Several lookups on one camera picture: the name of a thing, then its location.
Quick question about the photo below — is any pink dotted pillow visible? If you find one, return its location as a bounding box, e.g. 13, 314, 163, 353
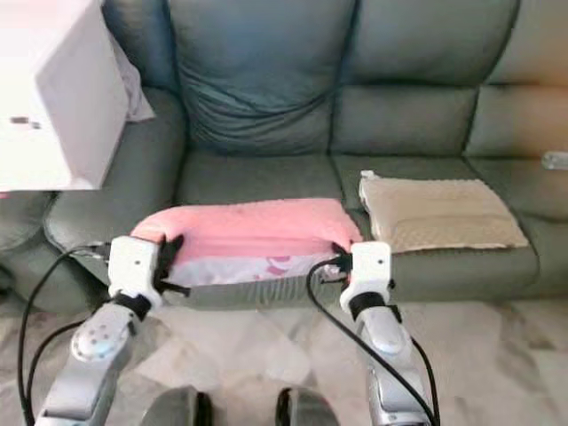
130, 199, 363, 287

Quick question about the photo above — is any grey green leather sofa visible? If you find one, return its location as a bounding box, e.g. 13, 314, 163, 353
0, 0, 568, 312

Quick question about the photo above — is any beige cushion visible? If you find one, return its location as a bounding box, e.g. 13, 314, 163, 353
359, 170, 531, 255

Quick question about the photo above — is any grey left robot leg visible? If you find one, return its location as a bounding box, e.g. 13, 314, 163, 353
140, 385, 215, 426

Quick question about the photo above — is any grey robot leg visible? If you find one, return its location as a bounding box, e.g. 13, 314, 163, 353
140, 385, 215, 426
274, 385, 343, 426

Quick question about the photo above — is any grey right robot leg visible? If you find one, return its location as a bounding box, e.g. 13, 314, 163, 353
274, 385, 343, 426

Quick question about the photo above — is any white cloth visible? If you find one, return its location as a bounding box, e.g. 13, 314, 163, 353
114, 43, 156, 122

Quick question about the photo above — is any white box appliance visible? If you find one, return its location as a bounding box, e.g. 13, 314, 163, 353
0, 0, 130, 192

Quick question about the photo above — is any clear plastic bottle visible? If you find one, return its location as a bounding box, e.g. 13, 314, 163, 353
540, 150, 568, 170

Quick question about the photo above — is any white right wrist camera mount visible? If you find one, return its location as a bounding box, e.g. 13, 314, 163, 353
339, 241, 393, 317

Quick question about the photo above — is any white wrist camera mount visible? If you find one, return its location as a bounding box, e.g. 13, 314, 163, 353
339, 241, 393, 317
108, 235, 162, 312

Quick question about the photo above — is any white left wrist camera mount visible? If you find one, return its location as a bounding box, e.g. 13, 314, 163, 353
108, 235, 162, 312

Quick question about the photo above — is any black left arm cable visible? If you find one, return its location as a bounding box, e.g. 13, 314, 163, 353
16, 243, 114, 426

